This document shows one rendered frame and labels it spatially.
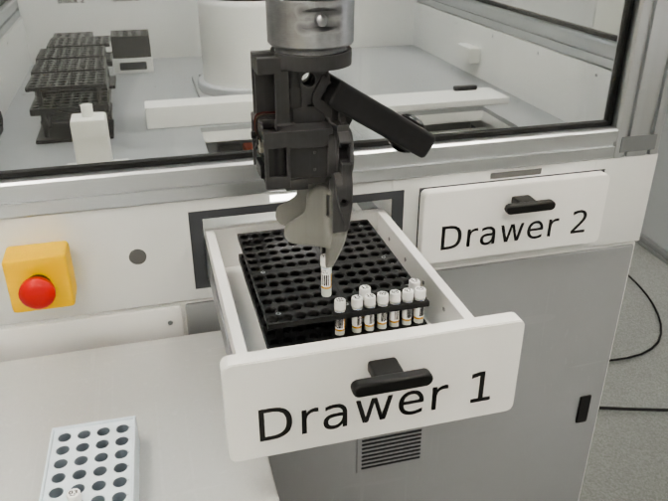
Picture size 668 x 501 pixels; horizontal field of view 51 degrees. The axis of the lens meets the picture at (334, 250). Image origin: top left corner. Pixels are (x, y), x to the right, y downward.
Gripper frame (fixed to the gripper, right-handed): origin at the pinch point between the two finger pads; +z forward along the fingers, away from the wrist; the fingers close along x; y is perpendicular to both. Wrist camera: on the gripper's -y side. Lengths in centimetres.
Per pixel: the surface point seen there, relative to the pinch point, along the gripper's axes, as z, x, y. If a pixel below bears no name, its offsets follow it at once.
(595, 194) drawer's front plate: 7, -21, -46
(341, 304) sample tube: 6.1, 0.7, -0.6
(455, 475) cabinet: 60, -23, -29
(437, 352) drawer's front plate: 6.4, 10.8, -7.2
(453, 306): 7.8, 1.5, -13.0
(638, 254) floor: 97, -149, -167
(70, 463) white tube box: 17.6, 4.3, 27.8
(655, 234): 89, -151, -175
